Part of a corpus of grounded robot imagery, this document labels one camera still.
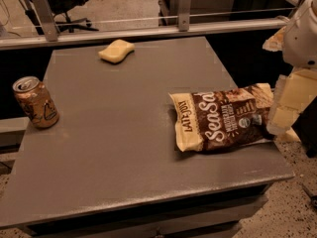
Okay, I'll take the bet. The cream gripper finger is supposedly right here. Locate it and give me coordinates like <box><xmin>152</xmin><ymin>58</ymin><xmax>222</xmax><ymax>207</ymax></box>
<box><xmin>263</xmin><ymin>27</ymin><xmax>285</xmax><ymax>52</ymax></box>
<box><xmin>266</xmin><ymin>67</ymin><xmax>317</xmax><ymax>135</ymax></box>

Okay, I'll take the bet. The brown sea salt chip bag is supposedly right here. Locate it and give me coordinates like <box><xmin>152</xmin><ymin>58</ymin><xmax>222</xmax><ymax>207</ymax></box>
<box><xmin>170</xmin><ymin>83</ymin><xmax>273</xmax><ymax>152</ymax></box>

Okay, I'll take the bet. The black office chair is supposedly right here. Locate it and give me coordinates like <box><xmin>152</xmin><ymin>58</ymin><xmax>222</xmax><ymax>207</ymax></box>
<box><xmin>48</xmin><ymin>0</ymin><xmax>95</xmax><ymax>33</ymax></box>

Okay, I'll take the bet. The metal guard rail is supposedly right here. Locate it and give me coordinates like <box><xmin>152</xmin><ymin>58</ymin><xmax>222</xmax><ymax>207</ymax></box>
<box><xmin>0</xmin><ymin>0</ymin><xmax>297</xmax><ymax>50</ymax></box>

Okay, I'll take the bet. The yellow sponge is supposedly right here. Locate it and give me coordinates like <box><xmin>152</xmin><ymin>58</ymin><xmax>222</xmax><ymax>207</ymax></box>
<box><xmin>98</xmin><ymin>40</ymin><xmax>135</xmax><ymax>63</ymax></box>

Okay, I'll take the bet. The orange soda can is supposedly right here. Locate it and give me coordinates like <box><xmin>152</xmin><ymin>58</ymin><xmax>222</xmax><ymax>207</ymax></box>
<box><xmin>12</xmin><ymin>76</ymin><xmax>59</xmax><ymax>129</ymax></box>

